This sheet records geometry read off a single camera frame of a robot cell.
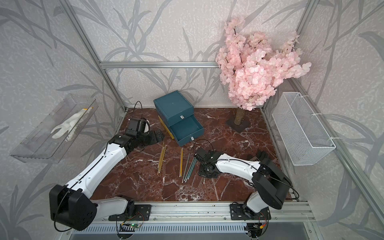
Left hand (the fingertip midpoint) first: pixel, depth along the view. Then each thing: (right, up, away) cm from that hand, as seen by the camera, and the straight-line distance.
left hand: (159, 137), depth 82 cm
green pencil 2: (+17, -18, +7) cm, 26 cm away
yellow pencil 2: (+11, -16, +9) cm, 22 cm away
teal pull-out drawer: (+15, +4, +18) cm, 23 cm away
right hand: (+24, -22, +2) cm, 32 cm away
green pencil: (+14, -20, +7) cm, 25 cm away
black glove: (+62, -13, +10) cm, 64 cm away
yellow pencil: (-1, -15, +11) cm, 19 cm away
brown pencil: (-3, -15, +12) cm, 19 cm away
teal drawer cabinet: (+6, +17, +10) cm, 21 cm away
